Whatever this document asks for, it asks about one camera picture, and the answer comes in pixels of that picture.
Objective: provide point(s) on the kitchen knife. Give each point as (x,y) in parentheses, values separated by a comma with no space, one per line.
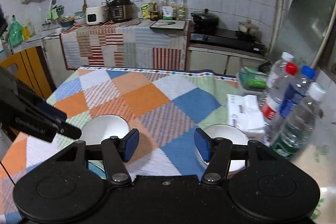
(165,23)

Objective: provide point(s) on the white bowl with dark rim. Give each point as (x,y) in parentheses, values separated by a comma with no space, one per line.
(105,127)
(225,133)

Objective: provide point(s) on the green hanging cloth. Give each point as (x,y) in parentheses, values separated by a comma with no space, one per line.
(55,13)

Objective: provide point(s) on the metal sheet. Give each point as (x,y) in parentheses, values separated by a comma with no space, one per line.
(302,16)

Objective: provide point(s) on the stack of counter bowls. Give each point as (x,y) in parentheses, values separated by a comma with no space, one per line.
(80,18)

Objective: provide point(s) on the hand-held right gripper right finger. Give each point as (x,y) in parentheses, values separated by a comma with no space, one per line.
(200,145)

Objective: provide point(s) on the yellow-green food packet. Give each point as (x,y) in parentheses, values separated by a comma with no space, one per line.
(146,11)

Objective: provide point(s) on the black pressure cooker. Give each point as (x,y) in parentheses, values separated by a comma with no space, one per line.
(120,11)

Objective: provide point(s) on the black gas stove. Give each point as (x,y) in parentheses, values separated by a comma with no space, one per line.
(223,36)

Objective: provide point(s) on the white tissue pack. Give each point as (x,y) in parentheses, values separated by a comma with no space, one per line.
(244,113)

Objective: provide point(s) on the grey cutting board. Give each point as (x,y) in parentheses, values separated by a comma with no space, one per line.
(178,25)

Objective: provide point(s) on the yellow wooden chair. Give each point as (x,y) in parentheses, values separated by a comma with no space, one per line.
(31,66)

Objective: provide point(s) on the cream base cabinet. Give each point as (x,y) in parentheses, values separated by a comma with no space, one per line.
(210,61)

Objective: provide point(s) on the black wok with lid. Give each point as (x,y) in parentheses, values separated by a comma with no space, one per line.
(204,19)

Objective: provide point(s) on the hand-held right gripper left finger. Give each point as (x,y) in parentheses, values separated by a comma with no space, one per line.
(132,145)

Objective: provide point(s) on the water bottle with green label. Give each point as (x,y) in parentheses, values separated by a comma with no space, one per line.
(296,124)

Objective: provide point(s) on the water bottle with blue cap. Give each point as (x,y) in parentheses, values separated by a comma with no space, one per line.
(292,92)

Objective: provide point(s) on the green plastic bag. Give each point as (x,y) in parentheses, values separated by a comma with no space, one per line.
(15,32)

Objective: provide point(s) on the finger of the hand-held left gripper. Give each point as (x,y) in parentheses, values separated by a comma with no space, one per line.
(53,112)
(68,130)

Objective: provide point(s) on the blue basin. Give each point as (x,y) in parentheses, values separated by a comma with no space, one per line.
(67,22)

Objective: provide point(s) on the striped counter cloth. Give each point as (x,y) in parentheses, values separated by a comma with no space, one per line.
(131,50)

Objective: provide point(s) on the cream wall pipe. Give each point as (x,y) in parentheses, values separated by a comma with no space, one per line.
(280,3)

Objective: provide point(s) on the green plastic basket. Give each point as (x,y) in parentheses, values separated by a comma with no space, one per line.
(252,79)

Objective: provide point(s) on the clear water bottle white cap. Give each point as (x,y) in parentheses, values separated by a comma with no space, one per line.
(277,74)

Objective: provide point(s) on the water bottle with red cap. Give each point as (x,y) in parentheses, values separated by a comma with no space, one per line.
(270,111)

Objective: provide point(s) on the blue plate with fried egg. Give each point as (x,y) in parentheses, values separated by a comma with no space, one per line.
(95,170)

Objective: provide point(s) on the white rice cooker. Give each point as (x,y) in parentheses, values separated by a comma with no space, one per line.
(95,16)

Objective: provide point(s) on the checkered tablecloth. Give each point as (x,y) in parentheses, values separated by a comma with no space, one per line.
(157,108)

